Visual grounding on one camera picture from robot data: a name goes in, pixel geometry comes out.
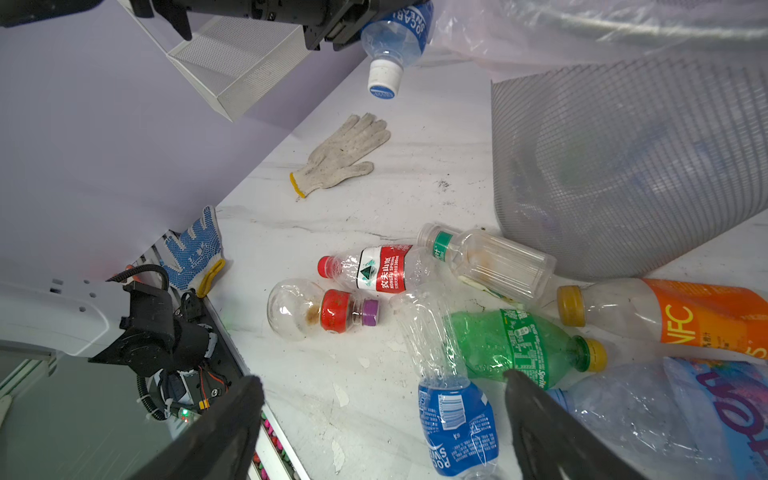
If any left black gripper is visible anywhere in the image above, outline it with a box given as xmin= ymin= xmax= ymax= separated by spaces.
xmin=129 ymin=0 xmax=420 ymax=51

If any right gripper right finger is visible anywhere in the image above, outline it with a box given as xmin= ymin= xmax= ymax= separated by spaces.
xmin=504 ymin=370 xmax=642 ymax=480

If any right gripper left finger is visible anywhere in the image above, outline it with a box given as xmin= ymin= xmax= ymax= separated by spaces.
xmin=132 ymin=376 xmax=265 ymax=480

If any large crushed blue label bottle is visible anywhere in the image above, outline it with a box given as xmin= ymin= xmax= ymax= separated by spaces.
xmin=548 ymin=357 xmax=767 ymax=479

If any round red cap bottle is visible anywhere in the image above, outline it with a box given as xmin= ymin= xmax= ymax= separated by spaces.
xmin=266 ymin=279 xmax=368 ymax=341

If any red label clear bottle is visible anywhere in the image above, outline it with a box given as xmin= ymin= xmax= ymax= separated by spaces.
xmin=317 ymin=244 xmax=438 ymax=294

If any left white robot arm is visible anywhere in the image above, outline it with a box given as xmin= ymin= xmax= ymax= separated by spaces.
xmin=1 ymin=1 xmax=360 ymax=357

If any clear plastic bin liner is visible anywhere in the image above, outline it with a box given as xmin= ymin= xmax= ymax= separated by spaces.
xmin=431 ymin=1 xmax=767 ymax=82

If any grey mesh waste bin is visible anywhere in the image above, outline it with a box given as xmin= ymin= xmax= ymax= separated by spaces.
xmin=491 ymin=55 xmax=767 ymax=281

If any white mesh lower shelf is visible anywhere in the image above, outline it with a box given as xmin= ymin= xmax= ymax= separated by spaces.
xmin=120 ymin=1 xmax=310 ymax=122

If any white cotton work glove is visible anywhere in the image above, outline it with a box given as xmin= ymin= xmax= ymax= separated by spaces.
xmin=290 ymin=113 xmax=391 ymax=198

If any green Sprite bottle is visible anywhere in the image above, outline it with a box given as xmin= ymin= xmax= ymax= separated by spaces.
xmin=450 ymin=309 xmax=608 ymax=390

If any clear green cap bottle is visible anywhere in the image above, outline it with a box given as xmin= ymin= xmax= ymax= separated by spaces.
xmin=417 ymin=223 xmax=556 ymax=305

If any blue dotted work glove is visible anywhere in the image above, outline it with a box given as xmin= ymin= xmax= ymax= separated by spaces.
xmin=159 ymin=206 xmax=226 ymax=298

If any small purple cap bottle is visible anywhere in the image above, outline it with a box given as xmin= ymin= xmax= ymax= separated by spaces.
xmin=361 ymin=299 xmax=380 ymax=327

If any orange label juice bottle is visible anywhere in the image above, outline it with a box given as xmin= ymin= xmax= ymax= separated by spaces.
xmin=555 ymin=278 xmax=767 ymax=360

